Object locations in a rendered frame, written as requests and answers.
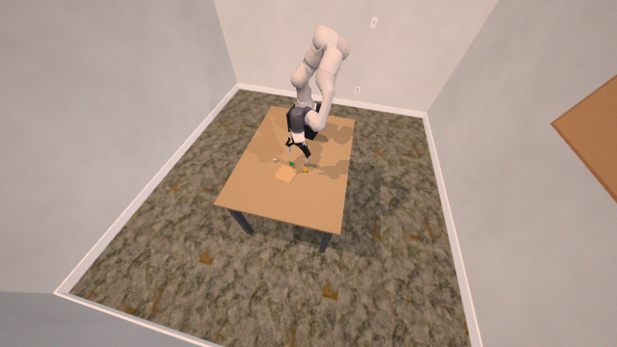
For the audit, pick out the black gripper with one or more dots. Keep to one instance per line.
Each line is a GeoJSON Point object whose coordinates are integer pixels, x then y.
{"type": "Point", "coordinates": [302, 146]}

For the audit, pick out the orange flat mat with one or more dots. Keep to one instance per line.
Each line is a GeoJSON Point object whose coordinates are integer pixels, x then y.
{"type": "Point", "coordinates": [285, 174]}

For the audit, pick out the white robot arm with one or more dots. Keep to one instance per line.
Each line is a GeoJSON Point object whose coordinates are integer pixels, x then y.
{"type": "Point", "coordinates": [327, 63]}

